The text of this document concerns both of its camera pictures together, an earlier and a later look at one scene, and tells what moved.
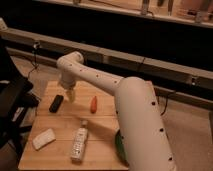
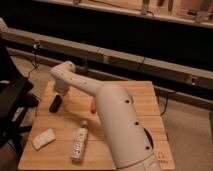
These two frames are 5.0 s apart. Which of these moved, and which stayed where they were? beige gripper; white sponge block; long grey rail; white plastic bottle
Moved: beige gripper
Stayed: white plastic bottle; long grey rail; white sponge block
